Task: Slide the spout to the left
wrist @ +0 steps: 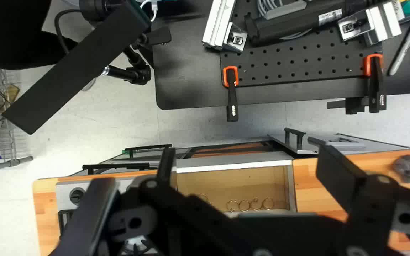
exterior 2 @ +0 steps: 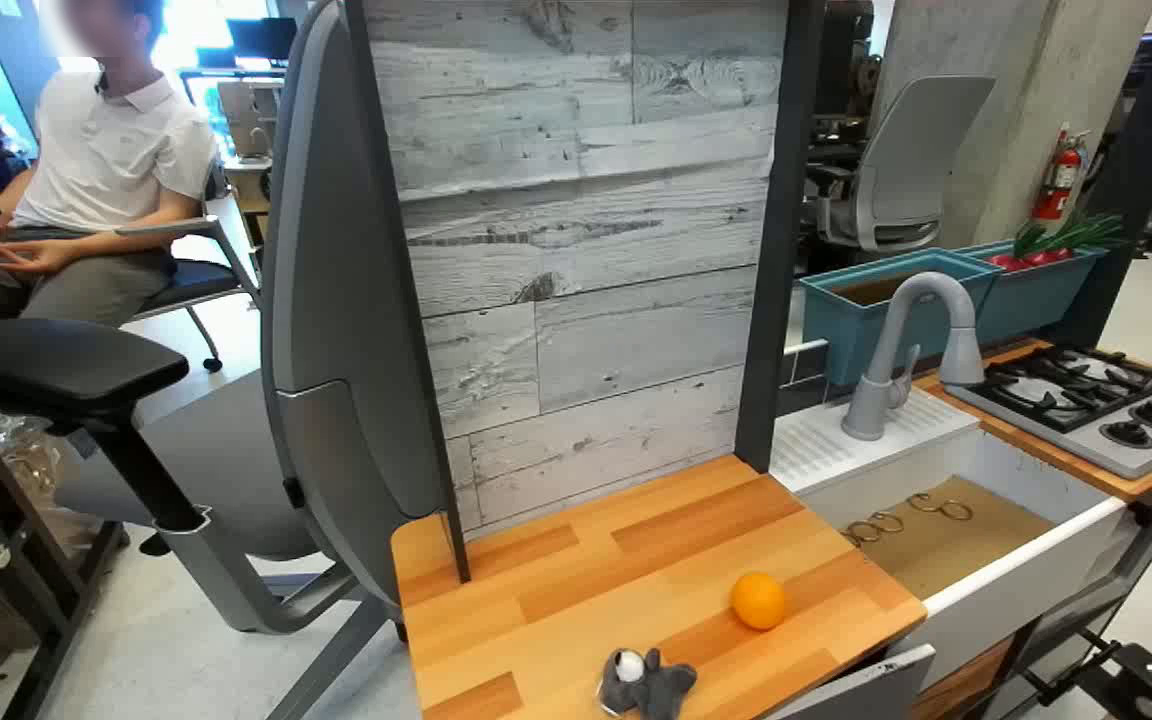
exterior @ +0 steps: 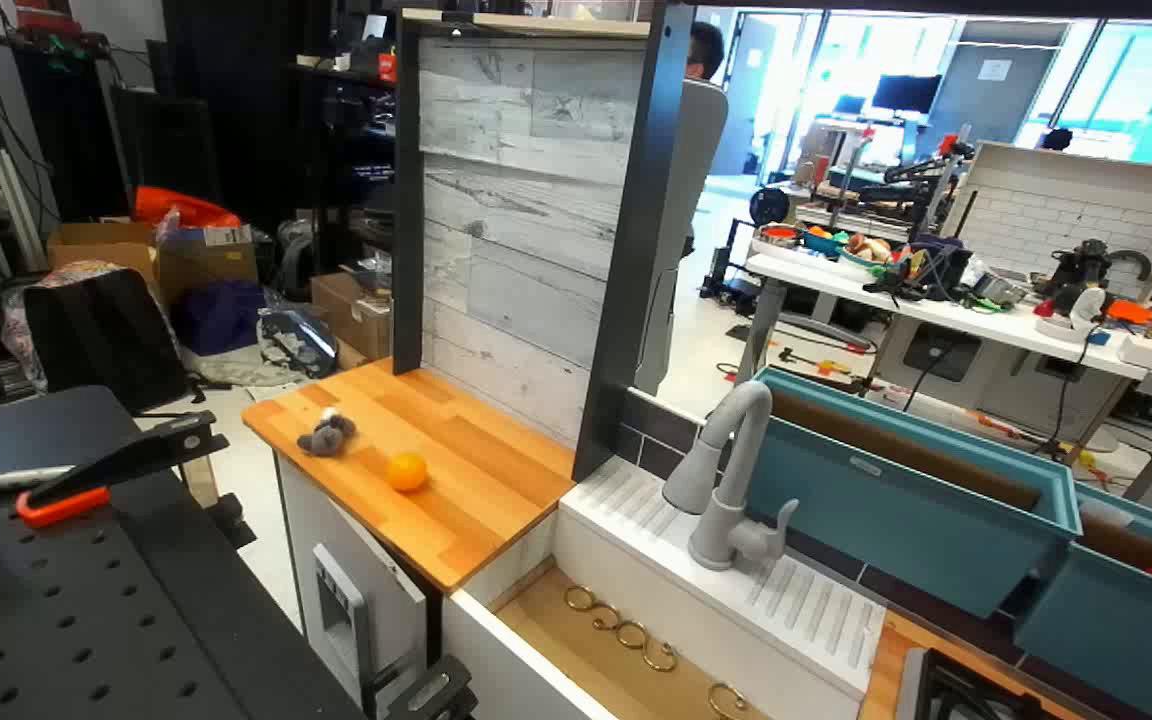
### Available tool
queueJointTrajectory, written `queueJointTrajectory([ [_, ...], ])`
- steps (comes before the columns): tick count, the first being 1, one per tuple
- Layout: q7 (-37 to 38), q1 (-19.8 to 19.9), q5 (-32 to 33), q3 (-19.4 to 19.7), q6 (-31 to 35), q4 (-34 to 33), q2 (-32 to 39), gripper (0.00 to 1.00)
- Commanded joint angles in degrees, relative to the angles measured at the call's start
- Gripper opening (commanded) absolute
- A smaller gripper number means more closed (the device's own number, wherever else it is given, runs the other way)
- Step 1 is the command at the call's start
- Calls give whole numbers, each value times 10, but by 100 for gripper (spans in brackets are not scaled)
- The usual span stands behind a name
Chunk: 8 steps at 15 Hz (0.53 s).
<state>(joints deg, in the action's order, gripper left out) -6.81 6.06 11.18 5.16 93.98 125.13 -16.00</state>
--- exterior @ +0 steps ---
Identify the grey kitchen faucet spout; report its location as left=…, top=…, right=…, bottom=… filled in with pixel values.
left=659, top=376, right=808, bottom=580

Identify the whitewashed wood backsplash panel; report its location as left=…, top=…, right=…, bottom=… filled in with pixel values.
left=418, top=28, right=654, bottom=452

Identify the wooden butcher block countertop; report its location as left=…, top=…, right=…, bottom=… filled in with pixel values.
left=241, top=355, right=579, bottom=595

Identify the orange ball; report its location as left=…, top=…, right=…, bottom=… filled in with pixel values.
left=386, top=449, right=433, bottom=494

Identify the person in grey shirt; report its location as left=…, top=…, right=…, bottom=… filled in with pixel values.
left=632, top=15, right=735, bottom=401

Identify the small cardboard box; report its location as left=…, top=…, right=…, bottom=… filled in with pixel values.
left=305, top=269, right=398, bottom=362

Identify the grey plush toy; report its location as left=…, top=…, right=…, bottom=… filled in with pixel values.
left=297, top=406, right=359, bottom=460

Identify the white cabinet door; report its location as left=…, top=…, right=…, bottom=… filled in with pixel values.
left=271, top=452, right=433, bottom=710

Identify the white sink with drainboard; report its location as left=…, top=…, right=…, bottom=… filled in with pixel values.
left=441, top=452, right=892, bottom=720

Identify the dark blue bag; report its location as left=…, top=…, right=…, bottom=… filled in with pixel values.
left=170, top=274, right=269, bottom=358

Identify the large teal bin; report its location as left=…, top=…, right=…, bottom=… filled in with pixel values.
left=741, top=362, right=1087, bottom=620

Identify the white workbench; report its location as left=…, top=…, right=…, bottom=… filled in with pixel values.
left=731, top=238, right=1152, bottom=442

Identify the cardboard box with orange item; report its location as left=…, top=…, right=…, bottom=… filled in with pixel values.
left=49, top=182, right=263, bottom=311

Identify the black computer monitor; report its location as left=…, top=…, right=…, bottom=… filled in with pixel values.
left=868, top=69, right=948, bottom=121

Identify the black fabric bag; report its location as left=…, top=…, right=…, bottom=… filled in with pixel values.
left=20, top=259, right=202, bottom=410

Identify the black stovetop burner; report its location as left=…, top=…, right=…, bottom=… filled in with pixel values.
left=898, top=643, right=1070, bottom=720

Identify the white pegboard panel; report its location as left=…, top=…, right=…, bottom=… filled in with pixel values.
left=943, top=138, right=1152, bottom=287

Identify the black perforated table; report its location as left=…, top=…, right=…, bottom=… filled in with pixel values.
left=0, top=383, right=364, bottom=720

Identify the teal bin with pink item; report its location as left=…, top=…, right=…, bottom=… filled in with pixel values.
left=1010, top=484, right=1152, bottom=720

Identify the wide black frame post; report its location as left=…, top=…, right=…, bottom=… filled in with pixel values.
left=570, top=0, right=699, bottom=484

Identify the narrow black frame post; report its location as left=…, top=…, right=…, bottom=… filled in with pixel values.
left=390, top=12, right=428, bottom=380

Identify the black clamp orange handle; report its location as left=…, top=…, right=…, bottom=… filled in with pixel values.
left=9, top=406, right=234, bottom=534

